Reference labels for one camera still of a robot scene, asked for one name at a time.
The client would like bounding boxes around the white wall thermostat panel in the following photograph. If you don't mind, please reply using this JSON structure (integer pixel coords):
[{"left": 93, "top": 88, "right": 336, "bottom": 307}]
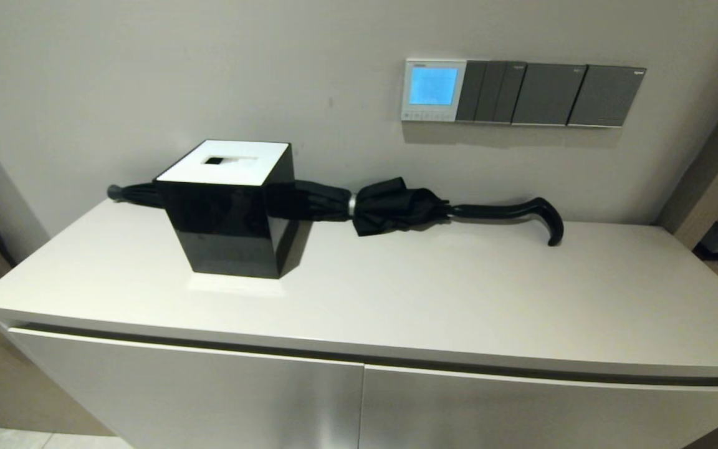
[{"left": 401, "top": 58, "right": 467, "bottom": 122}]

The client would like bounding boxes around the black folded umbrella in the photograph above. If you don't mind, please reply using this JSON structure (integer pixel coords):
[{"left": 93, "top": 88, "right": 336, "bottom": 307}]
[{"left": 106, "top": 176, "right": 565, "bottom": 248}]

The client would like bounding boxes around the white cabinet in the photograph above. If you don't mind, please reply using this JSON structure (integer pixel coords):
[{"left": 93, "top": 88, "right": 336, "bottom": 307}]
[{"left": 0, "top": 198, "right": 718, "bottom": 449}]

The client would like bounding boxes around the black tissue box white lid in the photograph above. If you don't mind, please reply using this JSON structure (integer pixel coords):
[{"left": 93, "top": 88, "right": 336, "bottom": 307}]
[{"left": 152, "top": 139, "right": 300, "bottom": 279}]

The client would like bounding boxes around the white cabinet door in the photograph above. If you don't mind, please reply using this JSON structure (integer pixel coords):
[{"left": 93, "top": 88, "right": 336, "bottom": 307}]
[
  {"left": 7, "top": 327, "right": 365, "bottom": 449},
  {"left": 359, "top": 365, "right": 718, "bottom": 449}
]

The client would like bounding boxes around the grey triple wall switch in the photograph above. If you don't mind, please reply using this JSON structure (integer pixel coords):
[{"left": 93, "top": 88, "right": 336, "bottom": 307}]
[{"left": 456, "top": 60, "right": 528, "bottom": 124}]

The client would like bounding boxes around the grey single wall switch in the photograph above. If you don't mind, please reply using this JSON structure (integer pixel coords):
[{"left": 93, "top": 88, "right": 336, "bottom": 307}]
[
  {"left": 568, "top": 64, "right": 647, "bottom": 129},
  {"left": 511, "top": 62, "right": 588, "bottom": 127}
]

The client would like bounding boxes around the brown wooden door frame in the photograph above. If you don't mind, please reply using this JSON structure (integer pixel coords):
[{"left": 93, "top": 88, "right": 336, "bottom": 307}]
[{"left": 655, "top": 62, "right": 718, "bottom": 250}]

